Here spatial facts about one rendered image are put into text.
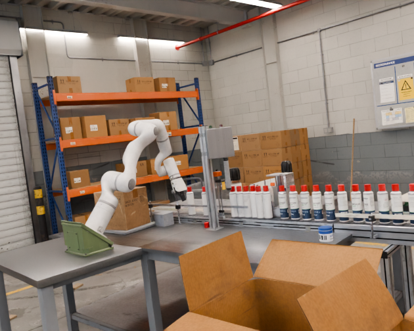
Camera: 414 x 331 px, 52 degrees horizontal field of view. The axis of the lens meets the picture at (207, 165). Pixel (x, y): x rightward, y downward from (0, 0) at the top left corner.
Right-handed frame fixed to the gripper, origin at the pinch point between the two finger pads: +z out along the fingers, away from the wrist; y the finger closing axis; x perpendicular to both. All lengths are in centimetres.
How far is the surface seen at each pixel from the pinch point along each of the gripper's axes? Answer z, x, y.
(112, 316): 60, 62, -50
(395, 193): 49, -144, -2
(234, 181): 3.0, -30.5, 24.9
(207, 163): -10, -49, -16
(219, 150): -14, -59, -12
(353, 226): 57, -117, -6
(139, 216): 1.3, 18.5, -29.0
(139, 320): 68, 40, -44
